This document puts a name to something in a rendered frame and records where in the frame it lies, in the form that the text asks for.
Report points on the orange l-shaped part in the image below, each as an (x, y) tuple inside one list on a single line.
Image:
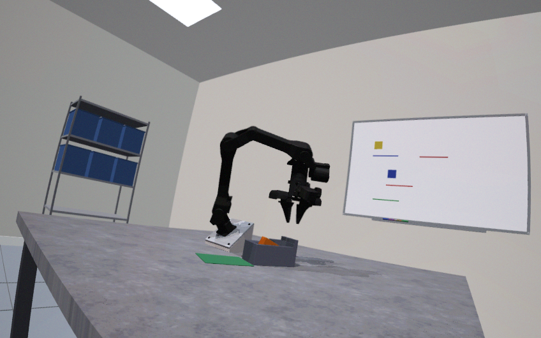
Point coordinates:
[(266, 241)]

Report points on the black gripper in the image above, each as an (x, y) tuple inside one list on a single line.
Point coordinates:
[(287, 198)]

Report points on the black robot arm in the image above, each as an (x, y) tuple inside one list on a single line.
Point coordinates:
[(302, 159)]

